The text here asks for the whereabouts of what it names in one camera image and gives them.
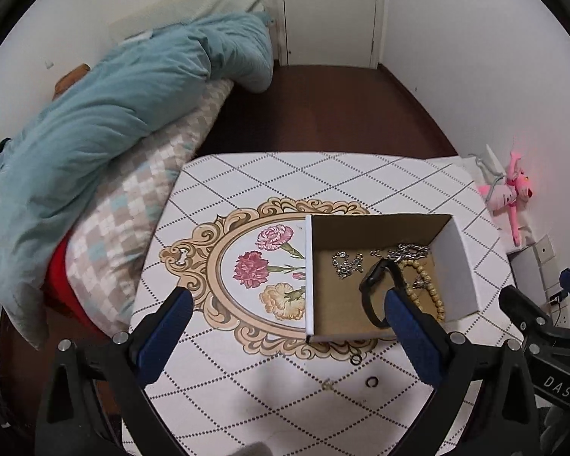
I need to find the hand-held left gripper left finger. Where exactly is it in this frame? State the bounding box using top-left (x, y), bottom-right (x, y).
top-left (35, 287), bottom-right (195, 456)

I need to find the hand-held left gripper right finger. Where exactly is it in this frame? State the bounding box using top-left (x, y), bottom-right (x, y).
top-left (382, 287), bottom-right (543, 456)

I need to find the black bracelet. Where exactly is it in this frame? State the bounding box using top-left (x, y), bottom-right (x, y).
top-left (359, 259), bottom-right (408, 329)

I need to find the cardboard box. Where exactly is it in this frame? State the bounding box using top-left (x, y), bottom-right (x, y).
top-left (305, 214), bottom-right (480, 344)

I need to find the pink plush toy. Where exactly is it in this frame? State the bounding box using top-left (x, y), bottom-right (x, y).
top-left (479, 151), bottom-right (536, 248)

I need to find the red cloth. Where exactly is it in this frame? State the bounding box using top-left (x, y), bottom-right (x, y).
top-left (42, 239), bottom-right (97, 329)

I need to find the checkered pillow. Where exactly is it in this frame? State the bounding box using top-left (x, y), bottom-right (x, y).
top-left (65, 78), bottom-right (236, 338)

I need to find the teal duvet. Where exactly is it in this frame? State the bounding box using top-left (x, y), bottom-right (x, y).
top-left (0, 12), bottom-right (275, 350)

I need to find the brown plush toy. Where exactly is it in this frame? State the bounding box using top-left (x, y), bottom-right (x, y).
top-left (52, 63), bottom-right (92, 100)

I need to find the white door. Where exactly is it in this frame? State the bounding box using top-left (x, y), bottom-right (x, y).
top-left (279, 0), bottom-right (381, 68)

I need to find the wall power socket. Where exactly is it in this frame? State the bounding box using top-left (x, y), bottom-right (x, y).
top-left (547, 287), bottom-right (570, 326)

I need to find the wooden bead bracelet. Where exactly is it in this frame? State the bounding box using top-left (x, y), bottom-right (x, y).
top-left (399, 259), bottom-right (446, 325)

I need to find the long silver chain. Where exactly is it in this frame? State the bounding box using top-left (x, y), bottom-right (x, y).
top-left (370, 242), bottom-right (431, 263)

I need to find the short silver chain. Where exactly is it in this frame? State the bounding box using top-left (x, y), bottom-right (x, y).
top-left (332, 251), bottom-right (364, 277)

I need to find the grey cable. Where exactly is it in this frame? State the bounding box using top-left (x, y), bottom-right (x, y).
top-left (474, 153), bottom-right (510, 201)

